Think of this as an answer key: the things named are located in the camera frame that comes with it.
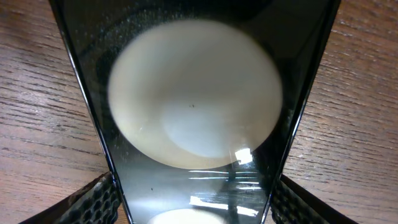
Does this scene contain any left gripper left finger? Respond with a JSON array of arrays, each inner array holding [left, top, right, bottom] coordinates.
[[22, 172, 121, 224]]

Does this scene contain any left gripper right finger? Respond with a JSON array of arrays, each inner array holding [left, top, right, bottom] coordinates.
[[271, 175, 358, 224]]

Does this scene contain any black smartphone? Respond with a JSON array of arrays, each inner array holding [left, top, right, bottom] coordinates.
[[50, 1, 340, 223]]

